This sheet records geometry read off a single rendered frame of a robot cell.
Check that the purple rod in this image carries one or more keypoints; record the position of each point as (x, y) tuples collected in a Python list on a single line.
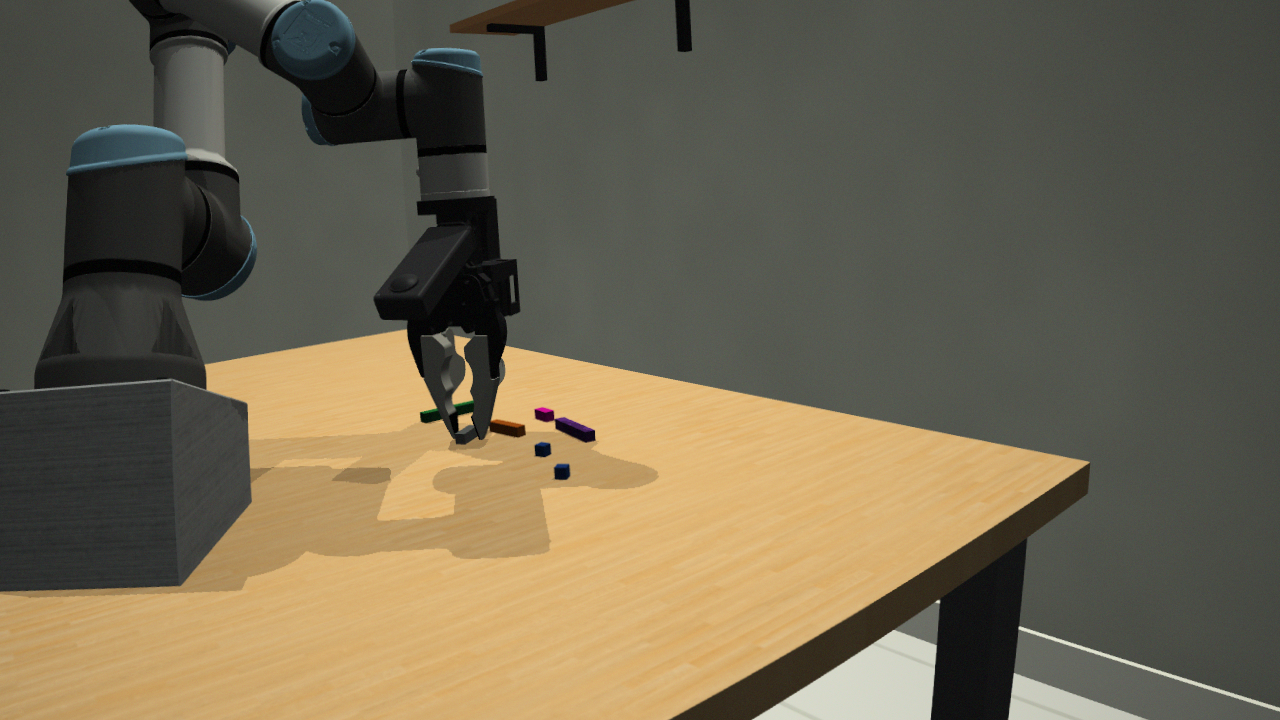
[(575, 429)]

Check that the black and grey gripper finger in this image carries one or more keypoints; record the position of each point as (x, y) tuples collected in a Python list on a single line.
[(483, 354), (441, 368)]

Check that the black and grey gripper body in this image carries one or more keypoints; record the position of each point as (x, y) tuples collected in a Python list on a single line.
[(464, 303)]

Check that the orange rod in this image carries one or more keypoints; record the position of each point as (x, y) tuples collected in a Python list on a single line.
[(507, 428)]

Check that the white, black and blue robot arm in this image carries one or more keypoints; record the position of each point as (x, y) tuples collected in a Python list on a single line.
[(131, 211)]

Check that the green rod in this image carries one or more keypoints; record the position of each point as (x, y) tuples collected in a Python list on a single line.
[(433, 415)]

